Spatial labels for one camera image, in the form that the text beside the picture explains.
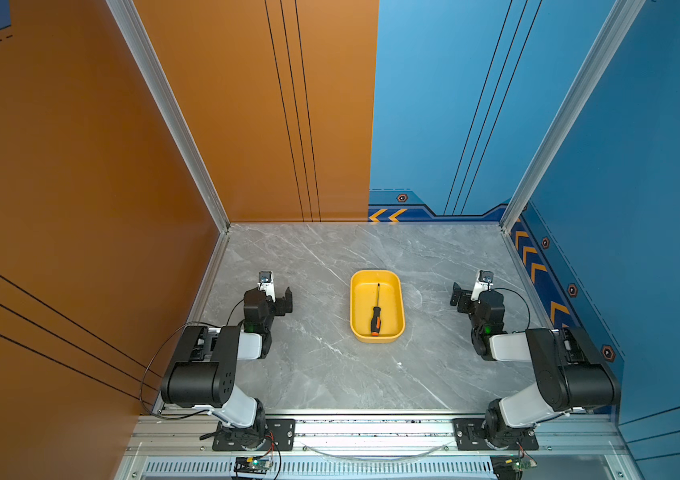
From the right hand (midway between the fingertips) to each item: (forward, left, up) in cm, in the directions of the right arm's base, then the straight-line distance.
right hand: (470, 286), depth 93 cm
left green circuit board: (-45, +61, -7) cm, 76 cm away
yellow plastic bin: (+1, +33, -7) cm, 34 cm away
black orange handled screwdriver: (-10, +30, -4) cm, 32 cm away
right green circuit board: (-45, -2, -7) cm, 46 cm away
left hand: (+1, +62, +1) cm, 62 cm away
